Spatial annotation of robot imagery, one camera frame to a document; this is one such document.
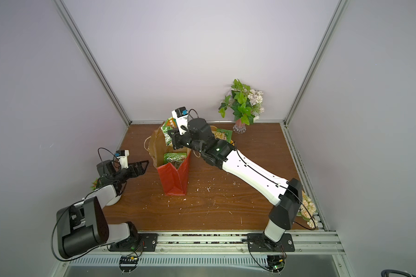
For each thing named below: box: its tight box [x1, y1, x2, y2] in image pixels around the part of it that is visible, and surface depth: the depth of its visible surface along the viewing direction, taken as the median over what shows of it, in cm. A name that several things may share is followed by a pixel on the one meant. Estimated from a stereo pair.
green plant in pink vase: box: [218, 78, 265, 134], surface depth 94 cm
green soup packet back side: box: [163, 152, 187, 170], surface depth 97 cm
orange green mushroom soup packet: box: [160, 116, 178, 147], surface depth 67 cm
